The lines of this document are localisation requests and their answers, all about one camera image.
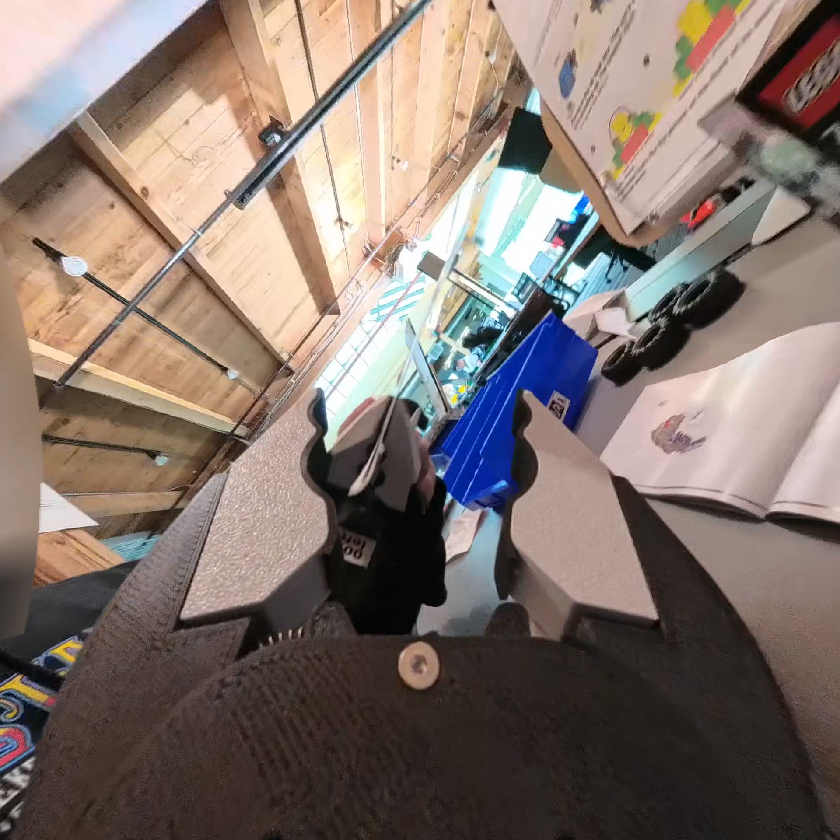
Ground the grey desk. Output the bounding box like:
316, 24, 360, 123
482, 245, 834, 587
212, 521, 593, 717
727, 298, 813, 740
577, 210, 840, 840

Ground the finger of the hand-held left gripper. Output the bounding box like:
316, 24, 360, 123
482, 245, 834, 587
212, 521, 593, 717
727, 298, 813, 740
327, 406, 388, 492
375, 407, 422, 514

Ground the person in black sweatshirt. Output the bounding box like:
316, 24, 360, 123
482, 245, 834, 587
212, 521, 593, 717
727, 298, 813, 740
0, 561, 142, 840

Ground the blue plastic bin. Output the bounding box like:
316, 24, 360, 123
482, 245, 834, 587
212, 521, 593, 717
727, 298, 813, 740
441, 311, 599, 509

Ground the white brick-print poster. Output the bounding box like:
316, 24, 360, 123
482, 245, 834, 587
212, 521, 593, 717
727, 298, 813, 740
492, 0, 798, 247

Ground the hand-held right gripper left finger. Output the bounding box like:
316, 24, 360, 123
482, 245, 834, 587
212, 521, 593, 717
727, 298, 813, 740
178, 388, 339, 649

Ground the leaning display board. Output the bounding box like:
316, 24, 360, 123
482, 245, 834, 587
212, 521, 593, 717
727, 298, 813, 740
403, 318, 454, 421

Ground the black toy tire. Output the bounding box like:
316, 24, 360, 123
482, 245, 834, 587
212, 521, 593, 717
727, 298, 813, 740
676, 269, 746, 329
600, 344, 641, 387
630, 318, 690, 368
650, 285, 697, 326

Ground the open instruction booklet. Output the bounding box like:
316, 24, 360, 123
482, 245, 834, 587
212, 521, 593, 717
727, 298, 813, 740
600, 322, 840, 522

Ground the person's left hand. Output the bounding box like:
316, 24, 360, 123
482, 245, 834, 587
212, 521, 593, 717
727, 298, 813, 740
413, 420, 439, 516

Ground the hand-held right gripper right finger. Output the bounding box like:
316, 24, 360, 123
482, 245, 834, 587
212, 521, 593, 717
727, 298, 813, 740
495, 390, 660, 642

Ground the black toy set box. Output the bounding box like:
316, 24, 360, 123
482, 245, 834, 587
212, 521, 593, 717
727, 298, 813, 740
735, 0, 840, 139

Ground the white paper packet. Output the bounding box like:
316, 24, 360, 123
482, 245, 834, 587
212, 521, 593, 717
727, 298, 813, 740
594, 308, 637, 342

